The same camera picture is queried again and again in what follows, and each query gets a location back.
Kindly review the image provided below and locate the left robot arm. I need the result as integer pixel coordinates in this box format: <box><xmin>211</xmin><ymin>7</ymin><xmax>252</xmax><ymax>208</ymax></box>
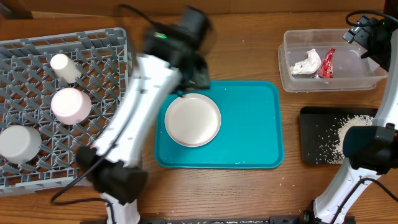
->
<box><xmin>76</xmin><ymin>7</ymin><xmax>211</xmax><ymax>223</ymax></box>

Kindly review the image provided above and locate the grey plastic dish rack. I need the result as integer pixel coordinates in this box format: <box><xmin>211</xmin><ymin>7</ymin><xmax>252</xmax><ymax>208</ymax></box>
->
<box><xmin>1</xmin><ymin>27</ymin><xmax>132</xmax><ymax>197</ymax></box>

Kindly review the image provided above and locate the white napkin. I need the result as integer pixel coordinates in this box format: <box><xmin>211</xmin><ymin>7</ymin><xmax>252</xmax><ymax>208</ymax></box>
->
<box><xmin>290</xmin><ymin>49</ymin><xmax>322</xmax><ymax>75</ymax></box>

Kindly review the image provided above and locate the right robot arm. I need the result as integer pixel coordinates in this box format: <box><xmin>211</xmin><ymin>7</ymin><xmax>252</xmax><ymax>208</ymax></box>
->
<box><xmin>294</xmin><ymin>0</ymin><xmax>397</xmax><ymax>223</ymax></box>

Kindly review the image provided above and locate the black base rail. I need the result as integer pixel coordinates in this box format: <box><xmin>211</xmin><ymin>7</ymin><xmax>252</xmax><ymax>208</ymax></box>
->
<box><xmin>133</xmin><ymin>215</ymin><xmax>355</xmax><ymax>224</ymax></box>

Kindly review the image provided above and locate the clear plastic storage bin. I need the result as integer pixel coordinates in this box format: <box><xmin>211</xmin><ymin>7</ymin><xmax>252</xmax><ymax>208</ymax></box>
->
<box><xmin>278</xmin><ymin>29</ymin><xmax>388</xmax><ymax>93</ymax></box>

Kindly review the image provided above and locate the black plastic tray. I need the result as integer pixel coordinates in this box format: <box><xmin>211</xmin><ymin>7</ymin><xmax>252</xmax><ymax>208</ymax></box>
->
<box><xmin>298</xmin><ymin>106</ymin><xmax>377</xmax><ymax>165</ymax></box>

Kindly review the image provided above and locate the red snack wrapper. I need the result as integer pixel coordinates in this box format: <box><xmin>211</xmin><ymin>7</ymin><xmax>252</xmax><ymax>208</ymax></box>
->
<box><xmin>312</xmin><ymin>48</ymin><xmax>336</xmax><ymax>79</ymax></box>

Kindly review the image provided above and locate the white paper cup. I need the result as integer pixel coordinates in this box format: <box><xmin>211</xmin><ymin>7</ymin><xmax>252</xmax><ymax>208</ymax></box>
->
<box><xmin>50</xmin><ymin>54</ymin><xmax>81</xmax><ymax>83</ymax></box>

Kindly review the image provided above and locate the grey metal bowl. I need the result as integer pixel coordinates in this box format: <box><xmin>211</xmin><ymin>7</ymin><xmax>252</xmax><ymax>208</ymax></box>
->
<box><xmin>1</xmin><ymin>125</ymin><xmax>42</xmax><ymax>164</ymax></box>

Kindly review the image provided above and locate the large white plate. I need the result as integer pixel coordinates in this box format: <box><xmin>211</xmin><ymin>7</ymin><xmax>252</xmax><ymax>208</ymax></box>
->
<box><xmin>164</xmin><ymin>93</ymin><xmax>221</xmax><ymax>147</ymax></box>

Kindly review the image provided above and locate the teal plastic serving tray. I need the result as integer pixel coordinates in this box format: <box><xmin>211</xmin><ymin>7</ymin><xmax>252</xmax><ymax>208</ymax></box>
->
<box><xmin>154</xmin><ymin>80</ymin><xmax>284</xmax><ymax>169</ymax></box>

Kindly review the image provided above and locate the pile of rice grains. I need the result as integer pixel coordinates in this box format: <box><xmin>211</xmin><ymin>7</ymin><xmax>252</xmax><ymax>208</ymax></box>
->
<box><xmin>312</xmin><ymin>114</ymin><xmax>374</xmax><ymax>165</ymax></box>

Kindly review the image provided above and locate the small white plate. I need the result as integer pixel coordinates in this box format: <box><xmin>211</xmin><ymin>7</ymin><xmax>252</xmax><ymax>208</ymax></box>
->
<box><xmin>50</xmin><ymin>88</ymin><xmax>91</xmax><ymax>125</ymax></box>

